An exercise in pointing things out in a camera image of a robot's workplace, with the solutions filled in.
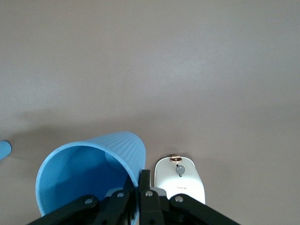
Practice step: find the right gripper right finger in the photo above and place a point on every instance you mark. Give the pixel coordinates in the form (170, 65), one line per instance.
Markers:
(152, 208)

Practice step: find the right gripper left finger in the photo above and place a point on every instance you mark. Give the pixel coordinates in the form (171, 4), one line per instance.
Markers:
(112, 208)

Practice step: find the blue ribbed plastic cup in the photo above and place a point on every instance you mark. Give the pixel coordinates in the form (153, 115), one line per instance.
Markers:
(82, 168)
(4, 148)

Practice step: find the white two-slot toaster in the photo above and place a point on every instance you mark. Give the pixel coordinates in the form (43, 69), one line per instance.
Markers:
(189, 178)

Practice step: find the brown table cover sheet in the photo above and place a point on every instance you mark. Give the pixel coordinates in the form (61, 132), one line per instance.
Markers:
(164, 70)

